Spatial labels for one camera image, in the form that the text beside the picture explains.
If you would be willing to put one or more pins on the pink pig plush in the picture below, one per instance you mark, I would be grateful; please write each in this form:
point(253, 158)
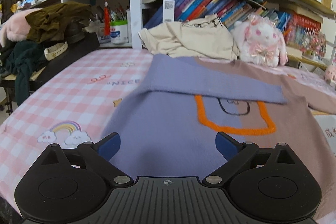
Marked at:
point(331, 73)

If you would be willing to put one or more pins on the pink checked printed table mat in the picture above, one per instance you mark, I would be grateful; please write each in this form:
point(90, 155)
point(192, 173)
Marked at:
point(65, 87)

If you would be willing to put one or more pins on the white jar with blue label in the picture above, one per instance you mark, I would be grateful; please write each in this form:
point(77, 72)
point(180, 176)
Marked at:
point(118, 33)

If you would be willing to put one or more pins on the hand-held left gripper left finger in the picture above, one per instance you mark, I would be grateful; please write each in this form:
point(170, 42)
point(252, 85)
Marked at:
point(110, 145)

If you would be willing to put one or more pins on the white paper tag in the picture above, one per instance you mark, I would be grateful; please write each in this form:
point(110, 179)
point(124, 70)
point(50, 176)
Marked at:
point(169, 10)

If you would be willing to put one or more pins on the purple and brown sweater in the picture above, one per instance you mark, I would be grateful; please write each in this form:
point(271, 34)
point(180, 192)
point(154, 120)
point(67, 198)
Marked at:
point(170, 134)

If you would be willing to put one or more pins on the white wristwatch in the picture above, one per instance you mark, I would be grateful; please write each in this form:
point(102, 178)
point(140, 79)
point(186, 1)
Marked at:
point(55, 50)

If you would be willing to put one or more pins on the bunch of pens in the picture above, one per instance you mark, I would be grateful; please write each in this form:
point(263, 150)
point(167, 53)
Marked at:
point(115, 15)

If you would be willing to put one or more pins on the colourful bead tree ornament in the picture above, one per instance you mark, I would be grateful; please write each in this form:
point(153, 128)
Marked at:
point(313, 43)

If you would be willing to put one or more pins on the row of colourful books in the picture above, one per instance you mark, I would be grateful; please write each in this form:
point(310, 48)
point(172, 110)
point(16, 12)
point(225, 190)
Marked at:
point(199, 3)

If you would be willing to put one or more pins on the cream printed t-shirt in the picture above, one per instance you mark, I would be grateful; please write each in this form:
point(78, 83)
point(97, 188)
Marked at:
point(189, 40)

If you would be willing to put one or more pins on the white plush bunny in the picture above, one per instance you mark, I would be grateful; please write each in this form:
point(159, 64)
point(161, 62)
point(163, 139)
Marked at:
point(262, 40)

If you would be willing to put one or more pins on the pink plush toy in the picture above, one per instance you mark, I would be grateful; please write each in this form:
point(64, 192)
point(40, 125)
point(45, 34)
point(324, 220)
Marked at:
point(15, 27)

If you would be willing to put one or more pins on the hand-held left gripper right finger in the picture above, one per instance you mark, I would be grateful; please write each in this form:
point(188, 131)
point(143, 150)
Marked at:
point(224, 144)

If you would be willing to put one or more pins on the olive brown cloth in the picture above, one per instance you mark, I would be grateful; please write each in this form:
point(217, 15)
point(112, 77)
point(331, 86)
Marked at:
point(52, 19)

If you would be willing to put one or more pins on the red book set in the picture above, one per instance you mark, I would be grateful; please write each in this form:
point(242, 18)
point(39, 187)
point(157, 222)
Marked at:
point(302, 27)

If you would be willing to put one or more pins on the red hanging tassel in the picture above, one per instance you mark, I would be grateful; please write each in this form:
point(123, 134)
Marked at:
point(106, 19)

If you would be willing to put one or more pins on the dark green clothing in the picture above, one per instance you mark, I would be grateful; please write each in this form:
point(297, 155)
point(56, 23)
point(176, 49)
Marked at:
point(23, 61)

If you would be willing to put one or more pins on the white and wooden bookshelf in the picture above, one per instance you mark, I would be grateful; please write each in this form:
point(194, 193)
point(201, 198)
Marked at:
point(135, 3)

